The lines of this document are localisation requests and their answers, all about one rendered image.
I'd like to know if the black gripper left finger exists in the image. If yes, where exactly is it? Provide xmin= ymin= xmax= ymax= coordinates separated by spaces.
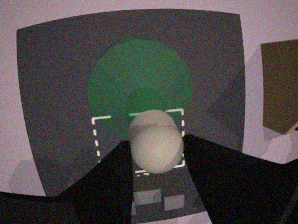
xmin=0 ymin=140 xmax=133 ymax=224

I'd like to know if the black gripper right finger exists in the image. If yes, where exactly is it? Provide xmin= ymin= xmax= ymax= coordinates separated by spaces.
xmin=184 ymin=133 xmax=298 ymax=224

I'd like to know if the green glass bottle with white cap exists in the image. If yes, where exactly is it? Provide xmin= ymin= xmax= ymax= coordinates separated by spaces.
xmin=88 ymin=36 xmax=193 ymax=175

